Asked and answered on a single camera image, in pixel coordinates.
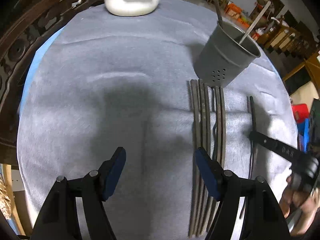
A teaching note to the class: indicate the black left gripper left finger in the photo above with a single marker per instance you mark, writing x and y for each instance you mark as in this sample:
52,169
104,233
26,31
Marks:
101,183

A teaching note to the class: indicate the blue table cover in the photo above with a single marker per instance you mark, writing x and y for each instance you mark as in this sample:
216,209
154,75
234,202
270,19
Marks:
34,66

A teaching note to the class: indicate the grey towel cloth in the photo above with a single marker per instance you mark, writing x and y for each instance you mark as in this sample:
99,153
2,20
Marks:
109,81

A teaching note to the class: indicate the red plastic stool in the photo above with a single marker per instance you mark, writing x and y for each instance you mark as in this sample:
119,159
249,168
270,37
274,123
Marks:
300,112

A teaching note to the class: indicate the dark chopstick lying apart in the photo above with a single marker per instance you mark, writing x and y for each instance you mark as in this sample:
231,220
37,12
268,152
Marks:
253,149

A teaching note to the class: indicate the white ceramic pot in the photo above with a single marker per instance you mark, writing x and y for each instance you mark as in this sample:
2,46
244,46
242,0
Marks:
132,0

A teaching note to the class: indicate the dark metal chopstick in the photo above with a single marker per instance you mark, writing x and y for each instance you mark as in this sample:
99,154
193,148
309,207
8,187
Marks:
219,16
241,39

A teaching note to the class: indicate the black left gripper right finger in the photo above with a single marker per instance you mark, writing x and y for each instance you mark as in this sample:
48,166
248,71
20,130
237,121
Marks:
221,184

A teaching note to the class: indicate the person's right hand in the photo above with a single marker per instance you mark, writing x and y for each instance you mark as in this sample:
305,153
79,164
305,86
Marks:
307,226

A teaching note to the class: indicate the carved dark wooden bench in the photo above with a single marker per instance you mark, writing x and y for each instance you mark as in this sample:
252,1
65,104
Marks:
25,26

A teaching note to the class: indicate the grey perforated utensil cup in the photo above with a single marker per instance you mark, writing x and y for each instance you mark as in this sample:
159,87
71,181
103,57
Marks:
223,58

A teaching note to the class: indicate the orange cardboard box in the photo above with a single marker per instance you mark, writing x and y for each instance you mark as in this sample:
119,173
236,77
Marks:
233,11

